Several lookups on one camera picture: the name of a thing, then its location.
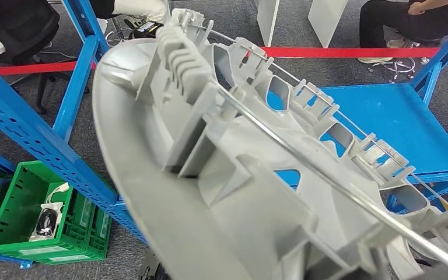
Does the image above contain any smartphone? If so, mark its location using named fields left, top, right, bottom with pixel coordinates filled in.
left=136, top=21, right=158, bottom=33

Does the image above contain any open green plastic crate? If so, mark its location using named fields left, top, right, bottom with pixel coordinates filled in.
left=0, top=160, right=113, bottom=257

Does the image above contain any grey plastic wheel cover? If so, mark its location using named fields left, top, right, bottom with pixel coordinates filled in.
left=92, top=8, right=448, bottom=280

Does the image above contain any white cable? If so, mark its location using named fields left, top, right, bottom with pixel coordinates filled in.
left=46, top=182, right=70, bottom=204

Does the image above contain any white table leg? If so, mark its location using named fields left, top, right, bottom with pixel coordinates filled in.
left=257, top=0, right=281, bottom=47
left=307, top=0, right=348, bottom=48

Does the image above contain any bagged black cable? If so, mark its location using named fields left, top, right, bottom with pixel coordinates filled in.
left=29, top=202, right=64, bottom=243

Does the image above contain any black office chair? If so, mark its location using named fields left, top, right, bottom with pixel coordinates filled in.
left=0, top=0, right=92, bottom=116

